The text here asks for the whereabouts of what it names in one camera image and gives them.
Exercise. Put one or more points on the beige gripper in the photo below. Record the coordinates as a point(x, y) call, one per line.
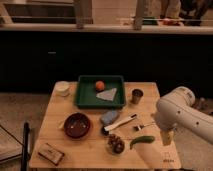
point(167, 137)

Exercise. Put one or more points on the green pepper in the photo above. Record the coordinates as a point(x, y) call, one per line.
point(141, 139)

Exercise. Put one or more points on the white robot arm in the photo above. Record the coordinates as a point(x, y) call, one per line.
point(176, 108)

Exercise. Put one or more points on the green plastic tray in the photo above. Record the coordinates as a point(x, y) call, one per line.
point(85, 96)

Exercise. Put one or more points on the metal fork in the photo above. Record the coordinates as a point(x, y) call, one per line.
point(140, 127)

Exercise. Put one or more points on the metal cup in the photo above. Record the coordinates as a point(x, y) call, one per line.
point(136, 96)

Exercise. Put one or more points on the glass bowl with pinecones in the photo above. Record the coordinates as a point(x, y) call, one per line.
point(115, 145)

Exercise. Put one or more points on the blue sponge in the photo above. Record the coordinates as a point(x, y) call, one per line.
point(109, 117)

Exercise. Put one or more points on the grey triangular cloth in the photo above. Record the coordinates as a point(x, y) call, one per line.
point(108, 95)

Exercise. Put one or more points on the orange fruit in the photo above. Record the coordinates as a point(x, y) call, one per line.
point(99, 85)

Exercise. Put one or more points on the dark red bowl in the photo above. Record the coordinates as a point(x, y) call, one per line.
point(77, 125)

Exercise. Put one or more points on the small wooden box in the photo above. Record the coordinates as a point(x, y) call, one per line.
point(50, 153)

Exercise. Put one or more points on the white small bowl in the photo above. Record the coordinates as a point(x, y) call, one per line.
point(62, 88)

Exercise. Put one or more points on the white handled brush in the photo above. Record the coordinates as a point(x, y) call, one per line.
point(106, 129)

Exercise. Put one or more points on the black chair frame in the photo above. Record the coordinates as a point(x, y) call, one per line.
point(25, 155)

